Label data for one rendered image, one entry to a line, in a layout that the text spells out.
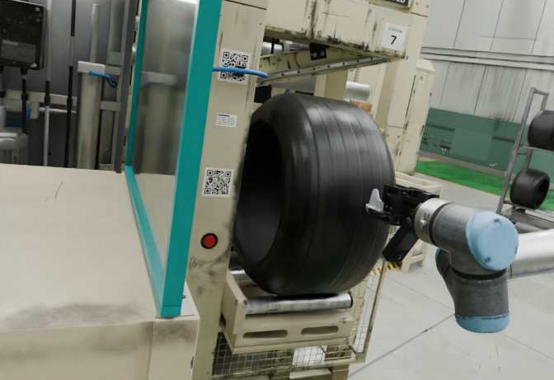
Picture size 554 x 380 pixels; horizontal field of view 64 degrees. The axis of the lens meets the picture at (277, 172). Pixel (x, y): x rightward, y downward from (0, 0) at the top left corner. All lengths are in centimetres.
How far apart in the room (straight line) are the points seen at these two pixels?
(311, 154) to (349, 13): 62
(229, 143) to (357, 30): 64
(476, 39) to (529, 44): 134
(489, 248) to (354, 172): 40
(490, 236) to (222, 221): 66
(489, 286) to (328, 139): 48
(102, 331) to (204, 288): 82
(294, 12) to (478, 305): 98
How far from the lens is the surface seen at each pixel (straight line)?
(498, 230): 81
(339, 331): 137
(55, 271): 53
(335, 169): 106
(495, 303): 87
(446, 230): 84
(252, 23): 112
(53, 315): 46
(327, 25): 149
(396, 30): 163
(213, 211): 116
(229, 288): 122
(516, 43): 1303
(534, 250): 102
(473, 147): 1299
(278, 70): 157
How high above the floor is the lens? 150
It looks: 12 degrees down
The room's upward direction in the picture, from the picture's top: 10 degrees clockwise
